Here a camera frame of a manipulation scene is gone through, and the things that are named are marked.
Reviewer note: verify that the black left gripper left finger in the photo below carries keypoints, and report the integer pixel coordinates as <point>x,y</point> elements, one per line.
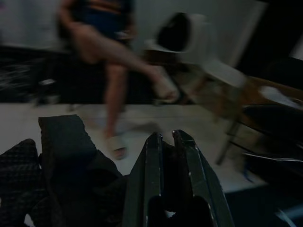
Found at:
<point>142,179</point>

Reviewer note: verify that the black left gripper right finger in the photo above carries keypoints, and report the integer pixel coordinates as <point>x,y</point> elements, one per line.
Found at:
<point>203,175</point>

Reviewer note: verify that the beige slide sandal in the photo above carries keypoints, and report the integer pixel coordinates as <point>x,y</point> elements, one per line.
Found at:
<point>119,146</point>
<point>168,91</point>

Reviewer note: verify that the black fabric-wrapped block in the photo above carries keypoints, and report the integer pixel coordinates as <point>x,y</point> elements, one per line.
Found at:
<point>66,146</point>

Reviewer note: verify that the brown wooden table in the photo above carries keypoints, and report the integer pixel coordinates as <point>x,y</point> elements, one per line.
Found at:
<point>255,94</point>

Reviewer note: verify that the white chair with wooden legs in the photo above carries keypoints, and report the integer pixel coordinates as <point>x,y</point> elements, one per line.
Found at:
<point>213,59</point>

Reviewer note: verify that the person with bare legs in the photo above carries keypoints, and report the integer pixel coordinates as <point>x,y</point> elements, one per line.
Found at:
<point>113,59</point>

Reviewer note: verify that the black mesh cloth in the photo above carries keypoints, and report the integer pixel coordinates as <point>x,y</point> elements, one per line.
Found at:
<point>16,179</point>

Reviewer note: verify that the black bag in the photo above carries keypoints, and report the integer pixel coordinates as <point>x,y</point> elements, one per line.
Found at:
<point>174,33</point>

